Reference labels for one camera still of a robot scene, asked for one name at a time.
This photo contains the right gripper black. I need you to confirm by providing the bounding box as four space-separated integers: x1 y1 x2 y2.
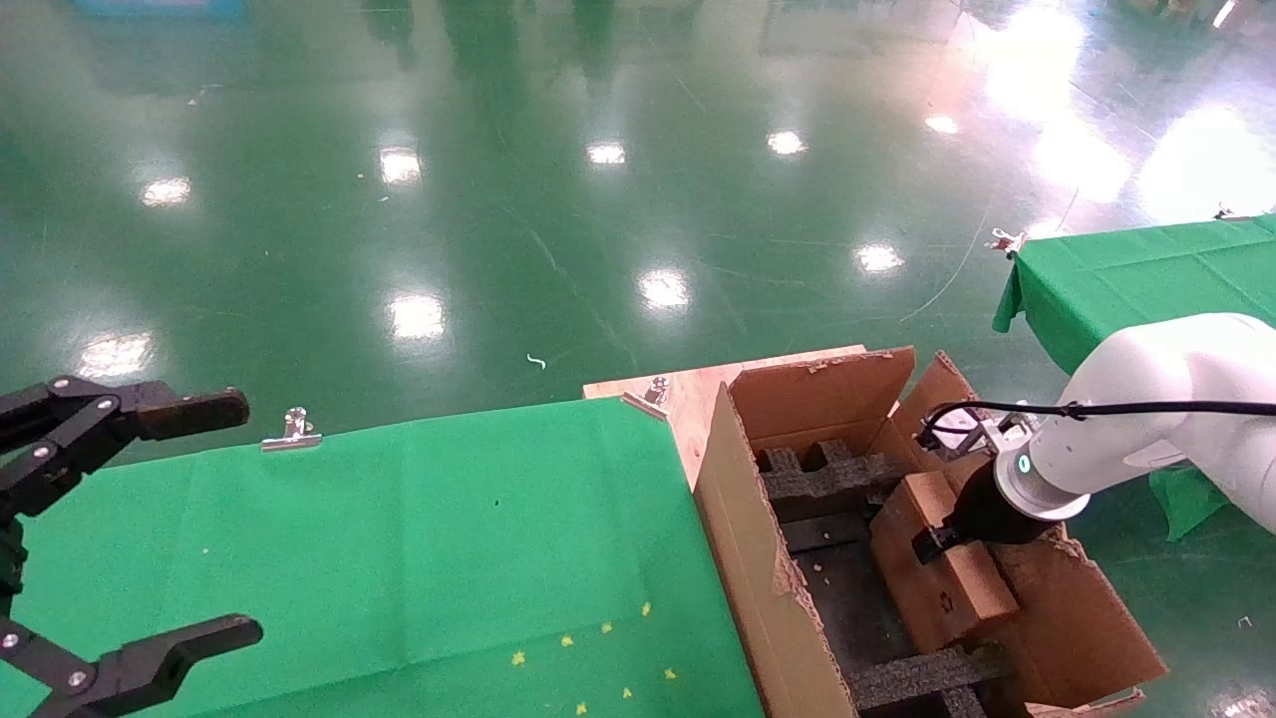
912 455 1050 565

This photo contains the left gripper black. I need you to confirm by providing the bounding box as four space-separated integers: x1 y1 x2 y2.
0 377 265 718

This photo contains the small brown cardboard box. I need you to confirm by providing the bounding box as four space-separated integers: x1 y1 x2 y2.
869 471 1020 654

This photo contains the large open cardboard carton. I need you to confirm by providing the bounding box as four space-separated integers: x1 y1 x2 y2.
693 346 1167 718

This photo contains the black foam bottom pad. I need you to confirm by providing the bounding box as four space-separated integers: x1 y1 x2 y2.
783 514 918 679

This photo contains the notched black foam insert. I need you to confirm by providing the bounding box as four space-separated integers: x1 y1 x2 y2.
755 439 903 525

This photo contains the black foam bar insert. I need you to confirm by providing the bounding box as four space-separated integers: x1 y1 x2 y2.
847 643 1010 718

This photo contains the large flat green cloth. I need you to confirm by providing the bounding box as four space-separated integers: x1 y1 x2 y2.
0 397 769 718

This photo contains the green cloth with hanging corner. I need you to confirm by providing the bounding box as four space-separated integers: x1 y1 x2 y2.
992 214 1276 539

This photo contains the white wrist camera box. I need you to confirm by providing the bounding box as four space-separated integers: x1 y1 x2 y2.
922 404 1033 462

